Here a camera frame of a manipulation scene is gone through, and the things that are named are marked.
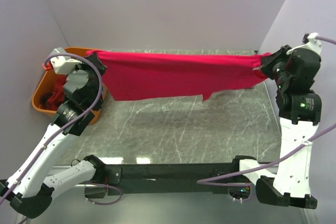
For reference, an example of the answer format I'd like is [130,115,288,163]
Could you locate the bright pink t shirt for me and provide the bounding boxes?
[87,50,267,101]

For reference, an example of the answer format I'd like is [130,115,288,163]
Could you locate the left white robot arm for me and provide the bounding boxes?
[1,52,106,219]

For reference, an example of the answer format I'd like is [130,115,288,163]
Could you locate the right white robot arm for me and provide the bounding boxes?
[238,45,322,209]

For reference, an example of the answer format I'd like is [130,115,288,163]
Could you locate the dark red t shirt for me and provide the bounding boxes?
[39,75,66,111]

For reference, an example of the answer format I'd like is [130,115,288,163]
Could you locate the orange plastic basket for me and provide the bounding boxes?
[31,47,107,125]

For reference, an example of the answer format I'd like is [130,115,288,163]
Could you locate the black base beam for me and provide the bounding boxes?
[73,163,263,198]

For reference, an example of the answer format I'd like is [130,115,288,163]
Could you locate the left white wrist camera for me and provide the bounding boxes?
[43,48,81,75]

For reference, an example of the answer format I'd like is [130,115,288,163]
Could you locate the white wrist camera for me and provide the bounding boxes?
[43,48,81,75]
[286,33,322,55]

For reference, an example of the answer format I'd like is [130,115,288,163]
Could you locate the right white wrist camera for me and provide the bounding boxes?
[286,33,322,55]

